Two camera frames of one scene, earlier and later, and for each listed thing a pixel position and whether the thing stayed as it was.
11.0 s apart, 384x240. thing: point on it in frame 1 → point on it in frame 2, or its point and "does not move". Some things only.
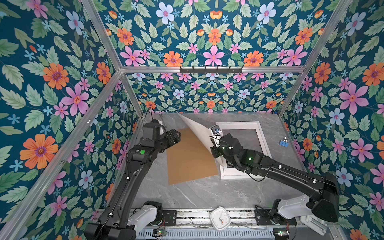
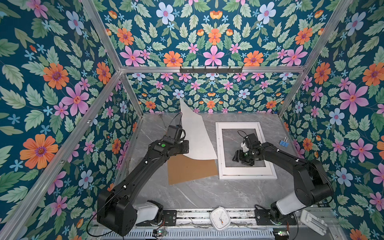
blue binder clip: [284, 143] does not move
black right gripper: [214, 148] → [237, 154]
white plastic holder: [314, 223] does not move
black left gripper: [172, 140] → [186, 149]
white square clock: [219, 218] does not move
